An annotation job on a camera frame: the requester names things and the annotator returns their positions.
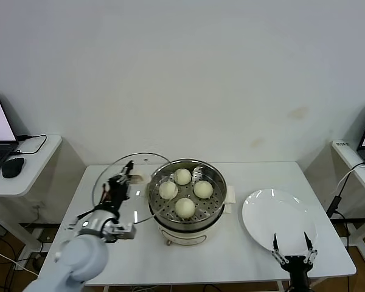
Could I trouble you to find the white round plate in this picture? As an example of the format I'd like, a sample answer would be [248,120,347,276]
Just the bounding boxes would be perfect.
[242,189,318,256]

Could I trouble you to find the white floor cable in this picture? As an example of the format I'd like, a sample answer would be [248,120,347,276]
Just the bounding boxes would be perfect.
[0,245,39,276]

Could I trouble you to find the charger cable with black adapter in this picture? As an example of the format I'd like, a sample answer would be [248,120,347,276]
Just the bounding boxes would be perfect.
[327,162,365,220]

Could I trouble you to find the black laptop power cable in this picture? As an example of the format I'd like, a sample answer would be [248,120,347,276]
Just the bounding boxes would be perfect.
[11,134,49,156]

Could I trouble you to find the round glass pot lid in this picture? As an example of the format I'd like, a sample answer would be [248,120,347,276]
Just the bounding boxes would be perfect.
[92,152,173,225]

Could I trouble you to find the white steamed baozi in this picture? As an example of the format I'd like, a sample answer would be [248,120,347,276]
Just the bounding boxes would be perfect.
[175,197,197,218]
[173,168,192,186]
[193,180,214,200]
[159,181,179,201]

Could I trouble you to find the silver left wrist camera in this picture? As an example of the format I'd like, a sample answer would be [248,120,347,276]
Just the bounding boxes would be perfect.
[113,223,137,242]

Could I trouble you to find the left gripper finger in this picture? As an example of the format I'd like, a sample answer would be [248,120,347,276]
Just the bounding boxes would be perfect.
[108,161,135,185]
[121,175,141,200]

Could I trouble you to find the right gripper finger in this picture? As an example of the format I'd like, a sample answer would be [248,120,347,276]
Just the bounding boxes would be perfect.
[302,231,319,265]
[271,232,290,265]

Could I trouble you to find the cream electric cooking pot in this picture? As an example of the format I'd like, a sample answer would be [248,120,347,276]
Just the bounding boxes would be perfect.
[139,178,237,246]

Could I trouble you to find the stainless steel steamer basket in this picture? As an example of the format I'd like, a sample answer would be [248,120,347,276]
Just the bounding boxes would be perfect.
[147,158,228,224]

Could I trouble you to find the white side table with mouse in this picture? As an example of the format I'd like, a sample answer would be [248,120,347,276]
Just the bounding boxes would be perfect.
[0,135,63,265]

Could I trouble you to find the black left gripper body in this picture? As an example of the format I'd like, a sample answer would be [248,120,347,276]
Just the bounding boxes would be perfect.
[97,179,131,211]

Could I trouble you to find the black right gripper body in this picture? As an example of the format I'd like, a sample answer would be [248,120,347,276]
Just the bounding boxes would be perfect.
[279,254,315,292]

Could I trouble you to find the black computer mouse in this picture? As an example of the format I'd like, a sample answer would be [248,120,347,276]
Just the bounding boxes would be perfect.
[2,157,27,179]

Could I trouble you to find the white side table with label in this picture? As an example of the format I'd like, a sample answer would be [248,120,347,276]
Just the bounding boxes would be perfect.
[331,140,365,264]

